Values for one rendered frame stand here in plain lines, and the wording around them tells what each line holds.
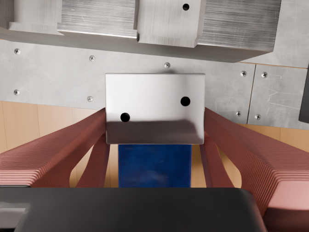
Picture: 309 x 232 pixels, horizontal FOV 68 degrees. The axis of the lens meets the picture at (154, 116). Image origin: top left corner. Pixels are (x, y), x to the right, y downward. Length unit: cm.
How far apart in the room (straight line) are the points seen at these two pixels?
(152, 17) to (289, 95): 19
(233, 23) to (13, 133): 27
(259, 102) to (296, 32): 9
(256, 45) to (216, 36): 3
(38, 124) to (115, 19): 18
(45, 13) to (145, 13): 9
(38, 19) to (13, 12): 2
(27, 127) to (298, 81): 33
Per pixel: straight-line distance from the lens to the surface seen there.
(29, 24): 23
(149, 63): 27
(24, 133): 32
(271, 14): 21
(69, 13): 20
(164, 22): 22
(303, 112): 32
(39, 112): 31
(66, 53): 29
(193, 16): 22
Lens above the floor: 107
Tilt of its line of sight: 82 degrees down
